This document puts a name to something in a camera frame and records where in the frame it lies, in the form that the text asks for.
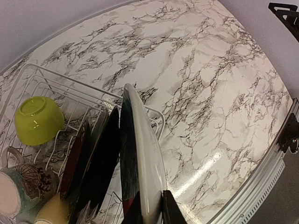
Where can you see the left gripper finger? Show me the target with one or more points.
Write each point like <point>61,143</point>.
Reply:
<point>171,211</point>

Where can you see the red teal floral plate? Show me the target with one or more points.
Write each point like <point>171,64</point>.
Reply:
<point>141,163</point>

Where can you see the black rimmed beige plate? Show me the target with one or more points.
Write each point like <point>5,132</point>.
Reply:
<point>106,144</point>

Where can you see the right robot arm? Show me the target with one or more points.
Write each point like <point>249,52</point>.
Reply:
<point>288,15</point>

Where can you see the yellow mug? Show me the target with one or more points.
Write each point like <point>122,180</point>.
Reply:
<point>54,211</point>

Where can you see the green patterned tall mug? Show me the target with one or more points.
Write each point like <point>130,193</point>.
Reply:
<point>23,185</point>

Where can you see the lime green bowl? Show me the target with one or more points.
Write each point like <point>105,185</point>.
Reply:
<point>38,120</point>

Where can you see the front aluminium rail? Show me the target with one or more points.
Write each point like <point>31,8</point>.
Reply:
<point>249,198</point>

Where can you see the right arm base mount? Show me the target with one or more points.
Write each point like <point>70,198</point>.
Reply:
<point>289,138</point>

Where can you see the white wire dish rack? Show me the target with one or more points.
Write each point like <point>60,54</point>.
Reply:
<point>78,102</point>

